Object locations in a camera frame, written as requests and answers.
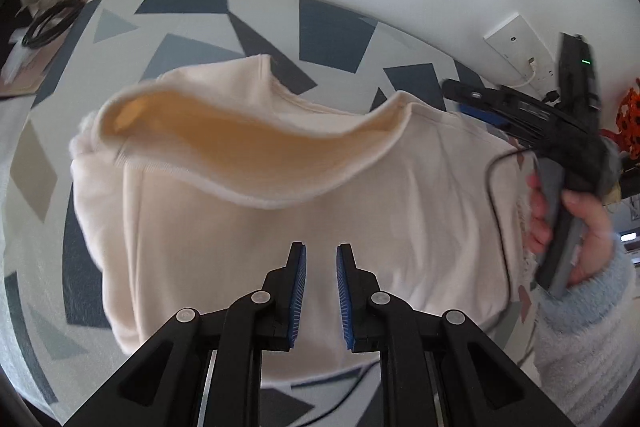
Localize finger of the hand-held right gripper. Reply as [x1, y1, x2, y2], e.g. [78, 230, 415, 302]
[441, 78, 519, 114]
[458, 104, 531, 140]

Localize white network cable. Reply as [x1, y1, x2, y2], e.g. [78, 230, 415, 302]
[500, 57, 540, 88]

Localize coiled black cable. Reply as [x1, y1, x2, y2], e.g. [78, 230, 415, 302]
[22, 0, 86, 48]

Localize brown cardboard sheet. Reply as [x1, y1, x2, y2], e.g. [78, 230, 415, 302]
[0, 14, 76, 100]

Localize orange artificial flowers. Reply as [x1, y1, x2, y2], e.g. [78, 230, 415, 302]
[612, 79, 640, 158]

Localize white wall socket panel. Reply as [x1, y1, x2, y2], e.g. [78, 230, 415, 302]
[482, 13, 563, 88]

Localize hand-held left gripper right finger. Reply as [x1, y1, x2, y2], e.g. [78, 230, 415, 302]
[336, 243, 576, 427]

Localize geometric patterned tablecloth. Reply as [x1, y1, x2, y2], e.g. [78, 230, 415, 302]
[0, 0, 538, 425]

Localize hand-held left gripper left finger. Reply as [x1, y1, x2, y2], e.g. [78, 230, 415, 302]
[65, 242, 307, 427]

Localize person's right forearm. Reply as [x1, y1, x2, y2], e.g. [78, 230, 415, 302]
[532, 239, 640, 425]

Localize cream sweatshirt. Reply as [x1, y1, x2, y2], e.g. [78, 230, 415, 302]
[67, 54, 538, 388]

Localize person's right hand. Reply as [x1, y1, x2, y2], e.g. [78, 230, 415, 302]
[526, 174, 617, 289]

